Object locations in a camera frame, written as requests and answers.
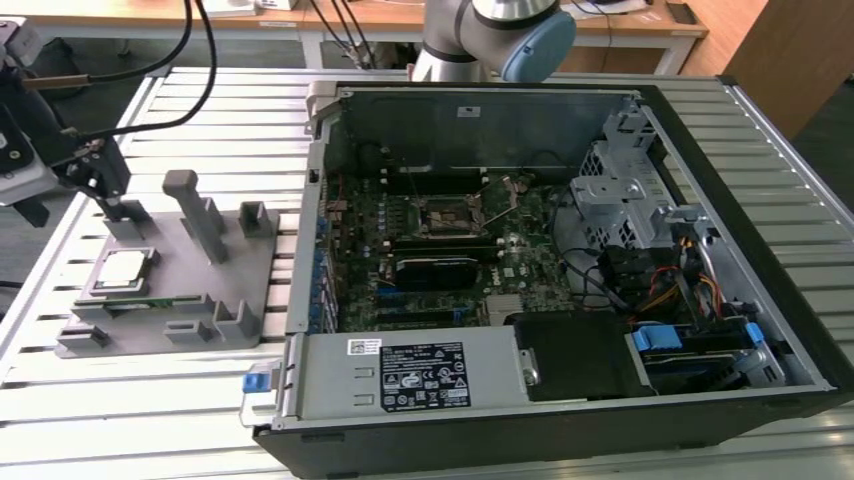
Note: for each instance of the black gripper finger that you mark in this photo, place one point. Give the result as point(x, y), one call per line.
point(32, 210)
point(107, 172)

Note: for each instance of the silver CPU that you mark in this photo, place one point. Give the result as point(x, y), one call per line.
point(123, 267)

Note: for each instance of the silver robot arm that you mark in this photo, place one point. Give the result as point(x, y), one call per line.
point(454, 25)

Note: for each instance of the CPU socket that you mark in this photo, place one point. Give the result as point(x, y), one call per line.
point(443, 225)

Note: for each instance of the green RAM stick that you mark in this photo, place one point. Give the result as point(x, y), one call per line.
point(153, 301)

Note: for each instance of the grey parts rack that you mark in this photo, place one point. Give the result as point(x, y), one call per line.
point(180, 290)

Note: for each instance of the white box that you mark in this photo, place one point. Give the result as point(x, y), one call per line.
point(234, 9)

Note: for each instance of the white device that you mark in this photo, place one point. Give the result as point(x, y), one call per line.
point(274, 4)

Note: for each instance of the blue plastic latch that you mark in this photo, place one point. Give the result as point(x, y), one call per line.
point(256, 384)
point(754, 335)

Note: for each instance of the black RAM slot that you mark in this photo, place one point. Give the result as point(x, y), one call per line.
point(440, 173)
point(447, 242)
point(447, 247)
point(440, 190)
point(447, 257)
point(447, 252)
point(440, 178)
point(440, 184)

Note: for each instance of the silver power supply unit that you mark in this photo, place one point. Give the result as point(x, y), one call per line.
point(320, 375)

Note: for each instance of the black expansion slot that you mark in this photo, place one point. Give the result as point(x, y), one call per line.
point(414, 317)

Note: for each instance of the silver chipset heatsink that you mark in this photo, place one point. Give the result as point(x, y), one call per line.
point(503, 304)

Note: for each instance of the green motherboard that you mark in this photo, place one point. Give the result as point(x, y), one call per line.
point(534, 240)

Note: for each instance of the metal drive cage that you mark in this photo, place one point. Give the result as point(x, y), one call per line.
point(614, 200)

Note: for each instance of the black PC case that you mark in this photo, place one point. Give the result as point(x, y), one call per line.
point(467, 445)

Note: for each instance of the blue disk carrier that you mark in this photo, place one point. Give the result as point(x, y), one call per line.
point(654, 340)

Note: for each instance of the wooden cabinet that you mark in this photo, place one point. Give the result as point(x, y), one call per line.
point(794, 60)

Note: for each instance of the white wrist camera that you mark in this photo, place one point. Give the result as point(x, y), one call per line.
point(23, 180)

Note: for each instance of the wooden desk white frame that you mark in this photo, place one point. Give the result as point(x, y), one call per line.
point(133, 20)
point(657, 29)

